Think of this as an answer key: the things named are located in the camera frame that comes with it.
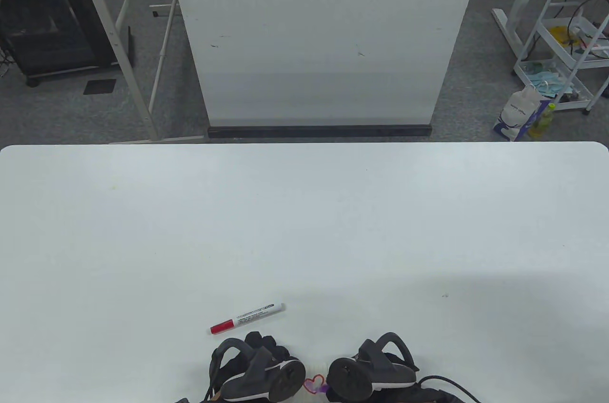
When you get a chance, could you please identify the person's right hand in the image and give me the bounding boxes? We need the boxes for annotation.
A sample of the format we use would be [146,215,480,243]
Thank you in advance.
[351,348,413,373]

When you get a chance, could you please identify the person's left hand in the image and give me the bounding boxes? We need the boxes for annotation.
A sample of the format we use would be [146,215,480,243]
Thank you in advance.
[244,332,292,364]

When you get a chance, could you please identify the white marker with red cap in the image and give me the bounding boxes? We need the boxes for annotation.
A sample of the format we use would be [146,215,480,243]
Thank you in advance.
[210,303,286,335]

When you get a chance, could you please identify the white paper with heart outline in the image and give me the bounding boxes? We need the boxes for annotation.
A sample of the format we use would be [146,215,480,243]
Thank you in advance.
[297,365,331,403]

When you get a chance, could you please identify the grey left wrist tracker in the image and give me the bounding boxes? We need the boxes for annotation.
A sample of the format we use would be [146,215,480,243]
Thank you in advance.
[209,339,306,403]

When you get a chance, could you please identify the grey wrist tracker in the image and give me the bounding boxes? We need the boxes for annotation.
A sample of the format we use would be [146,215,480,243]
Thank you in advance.
[209,339,306,403]
[327,332,419,403]

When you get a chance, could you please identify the grey right wrist tracker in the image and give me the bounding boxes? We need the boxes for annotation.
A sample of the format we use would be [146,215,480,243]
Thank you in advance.
[327,332,419,403]

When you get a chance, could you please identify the black board base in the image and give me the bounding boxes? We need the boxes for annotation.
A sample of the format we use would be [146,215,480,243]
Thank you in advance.
[207,125,432,139]

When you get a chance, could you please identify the yellow-green bottle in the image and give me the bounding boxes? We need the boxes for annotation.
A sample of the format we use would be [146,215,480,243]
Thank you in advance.
[529,103,556,139]

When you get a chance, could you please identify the white plastic bag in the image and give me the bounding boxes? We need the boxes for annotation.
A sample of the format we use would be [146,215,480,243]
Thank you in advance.
[493,84,543,142]

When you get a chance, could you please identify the black floor plate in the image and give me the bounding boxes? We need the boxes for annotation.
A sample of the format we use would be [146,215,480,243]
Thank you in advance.
[84,79,117,95]

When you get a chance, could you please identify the white partition board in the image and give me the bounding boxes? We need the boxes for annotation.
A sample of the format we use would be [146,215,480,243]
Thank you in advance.
[164,0,487,128]

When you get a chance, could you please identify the teal face masks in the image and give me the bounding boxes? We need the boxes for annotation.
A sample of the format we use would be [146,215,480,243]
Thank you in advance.
[521,60,574,94]

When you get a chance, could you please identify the white desk leg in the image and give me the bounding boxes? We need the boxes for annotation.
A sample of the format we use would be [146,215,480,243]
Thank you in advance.
[491,0,545,59]

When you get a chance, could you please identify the yellow item on cart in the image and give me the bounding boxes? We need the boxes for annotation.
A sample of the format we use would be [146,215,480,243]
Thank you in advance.
[550,26,579,46]

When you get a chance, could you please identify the white utility cart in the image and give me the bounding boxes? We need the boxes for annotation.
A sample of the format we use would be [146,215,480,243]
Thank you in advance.
[513,0,609,116]

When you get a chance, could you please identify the black cabinet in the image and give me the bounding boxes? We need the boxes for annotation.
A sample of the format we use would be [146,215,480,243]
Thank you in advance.
[0,0,119,87]

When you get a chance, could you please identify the black right tracker cable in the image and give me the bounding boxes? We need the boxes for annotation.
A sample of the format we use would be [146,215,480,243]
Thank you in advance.
[418,374,481,403]

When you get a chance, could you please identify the white metal frame stand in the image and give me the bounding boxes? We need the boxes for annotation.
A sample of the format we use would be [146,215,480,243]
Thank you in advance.
[71,0,205,144]

